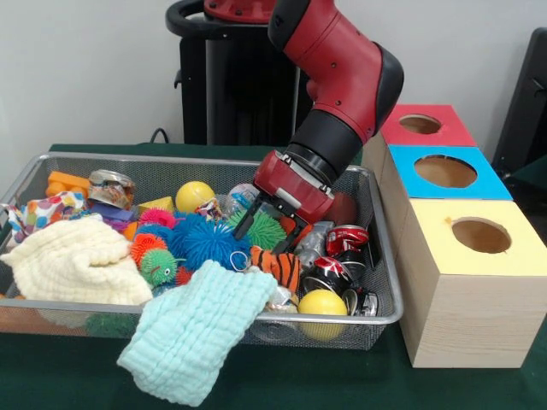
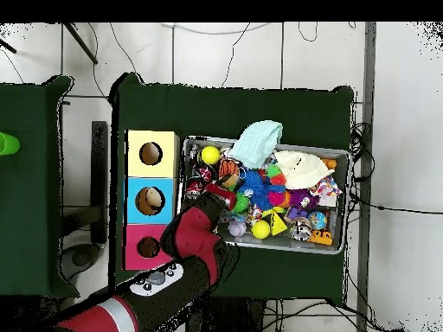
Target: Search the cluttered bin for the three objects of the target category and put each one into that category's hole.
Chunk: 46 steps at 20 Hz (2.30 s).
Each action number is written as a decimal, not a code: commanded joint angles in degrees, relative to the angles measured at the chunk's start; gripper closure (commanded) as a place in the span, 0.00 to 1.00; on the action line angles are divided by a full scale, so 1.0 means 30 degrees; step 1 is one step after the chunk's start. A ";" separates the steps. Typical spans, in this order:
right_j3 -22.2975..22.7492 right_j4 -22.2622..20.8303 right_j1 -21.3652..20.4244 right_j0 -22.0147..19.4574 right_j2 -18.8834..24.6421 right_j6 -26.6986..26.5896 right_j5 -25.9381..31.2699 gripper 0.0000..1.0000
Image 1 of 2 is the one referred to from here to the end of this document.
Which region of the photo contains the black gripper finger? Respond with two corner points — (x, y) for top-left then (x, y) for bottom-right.
(232, 196), (271, 243)
(272, 214), (307, 255)

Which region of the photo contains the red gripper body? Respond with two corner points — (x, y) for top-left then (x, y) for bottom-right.
(253, 150), (336, 227)

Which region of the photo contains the orange striped tiger plush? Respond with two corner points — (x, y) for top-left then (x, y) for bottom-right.
(248, 246), (303, 293)

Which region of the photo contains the blue spiky ball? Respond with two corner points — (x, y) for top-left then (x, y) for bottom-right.
(181, 220), (250, 270)
(165, 214), (202, 257)

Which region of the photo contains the mint green cloth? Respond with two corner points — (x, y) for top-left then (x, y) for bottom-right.
(117, 259), (279, 406)

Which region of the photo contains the cream knitted cloth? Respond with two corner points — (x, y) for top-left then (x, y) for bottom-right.
(0, 220), (155, 306)

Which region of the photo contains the clear mesh bin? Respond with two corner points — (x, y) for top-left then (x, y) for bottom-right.
(0, 154), (403, 348)

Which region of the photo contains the wooden box with three holes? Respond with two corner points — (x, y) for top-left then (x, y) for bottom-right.
(362, 103), (547, 370)

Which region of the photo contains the green spiky ball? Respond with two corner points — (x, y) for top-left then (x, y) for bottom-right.
(226, 209), (287, 251)

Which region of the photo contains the red soda can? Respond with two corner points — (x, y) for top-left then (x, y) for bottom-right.
(325, 224), (370, 257)

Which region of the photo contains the yellow ball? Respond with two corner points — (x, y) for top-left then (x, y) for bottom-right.
(297, 289), (350, 339)
(175, 181), (216, 214)

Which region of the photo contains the dark green table cloth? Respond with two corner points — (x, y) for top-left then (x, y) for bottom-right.
(0, 143), (547, 410)

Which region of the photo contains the colourful patterned cloth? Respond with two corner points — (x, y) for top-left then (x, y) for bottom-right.
(3, 191), (89, 242)

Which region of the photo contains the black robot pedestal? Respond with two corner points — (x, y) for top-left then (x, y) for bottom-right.
(167, 0), (343, 146)

